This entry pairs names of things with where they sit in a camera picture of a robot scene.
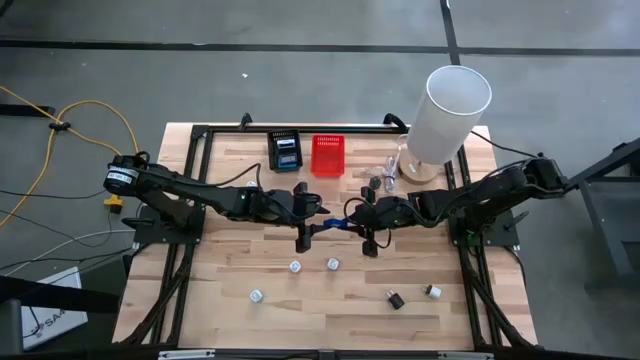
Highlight grey floor cable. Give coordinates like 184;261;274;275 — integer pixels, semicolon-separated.
0;228;136;277

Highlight silver frame bracket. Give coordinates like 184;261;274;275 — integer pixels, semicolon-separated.
157;349;216;360
437;351;495;360

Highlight grey post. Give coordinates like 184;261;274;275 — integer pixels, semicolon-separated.
0;298;25;357

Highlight yellow extension cord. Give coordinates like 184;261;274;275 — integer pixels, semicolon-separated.
0;99;141;229
0;84;126;214

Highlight black wall charger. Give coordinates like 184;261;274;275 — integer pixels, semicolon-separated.
385;289;406;311

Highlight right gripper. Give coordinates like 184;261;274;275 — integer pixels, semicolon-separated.
342;187;401;257

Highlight red plastic basket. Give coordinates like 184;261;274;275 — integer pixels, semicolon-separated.
310;133;347;179

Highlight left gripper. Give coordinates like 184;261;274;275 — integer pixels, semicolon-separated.
259;182;331;254

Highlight black metal table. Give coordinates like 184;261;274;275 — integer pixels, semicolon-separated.
564;137;640;294

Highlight black flat bar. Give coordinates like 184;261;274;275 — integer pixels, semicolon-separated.
0;103;56;118

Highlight white shade table lamp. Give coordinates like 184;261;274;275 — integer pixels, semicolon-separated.
398;64;493;186

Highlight clear lamp cord bundle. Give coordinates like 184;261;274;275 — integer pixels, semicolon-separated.
382;133;409;195

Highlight black plastic basket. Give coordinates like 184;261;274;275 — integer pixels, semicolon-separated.
267;129;305;174

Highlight black beam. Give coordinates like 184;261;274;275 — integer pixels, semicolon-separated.
0;274;121;315

